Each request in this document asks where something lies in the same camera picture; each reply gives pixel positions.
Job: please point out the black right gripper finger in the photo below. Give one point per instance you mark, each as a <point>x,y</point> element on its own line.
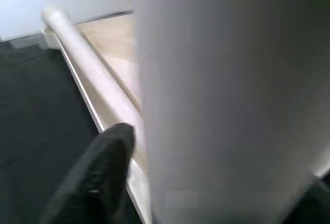
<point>98,177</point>

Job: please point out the white plastic table leg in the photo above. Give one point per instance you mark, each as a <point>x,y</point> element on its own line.
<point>85,61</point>
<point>232,92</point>

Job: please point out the white plastic table top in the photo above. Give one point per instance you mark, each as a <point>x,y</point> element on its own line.
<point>113,43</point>

